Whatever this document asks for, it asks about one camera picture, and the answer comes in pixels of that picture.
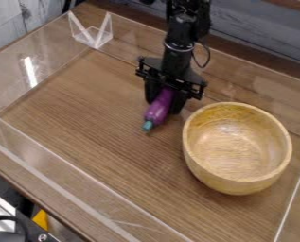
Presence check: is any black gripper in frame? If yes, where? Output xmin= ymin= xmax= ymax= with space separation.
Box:
xmin=135 ymin=43 xmax=208 ymax=114

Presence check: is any purple toy eggplant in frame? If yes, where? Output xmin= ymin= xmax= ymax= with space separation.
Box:
xmin=142 ymin=88 xmax=173 ymax=132

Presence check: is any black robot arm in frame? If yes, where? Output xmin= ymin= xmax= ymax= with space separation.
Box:
xmin=135 ymin=0 xmax=212 ymax=114

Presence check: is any brown wooden bowl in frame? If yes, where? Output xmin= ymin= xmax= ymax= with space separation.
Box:
xmin=182 ymin=102 xmax=292 ymax=196

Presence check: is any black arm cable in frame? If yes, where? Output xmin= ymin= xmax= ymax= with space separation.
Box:
xmin=190 ymin=41 xmax=213 ymax=69

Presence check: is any clear acrylic corner bracket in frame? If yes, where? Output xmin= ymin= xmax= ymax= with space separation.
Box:
xmin=67 ymin=11 xmax=113 ymax=49

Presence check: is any clear acrylic barrier wall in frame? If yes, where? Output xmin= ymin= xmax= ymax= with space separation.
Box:
xmin=0 ymin=118 xmax=192 ymax=242

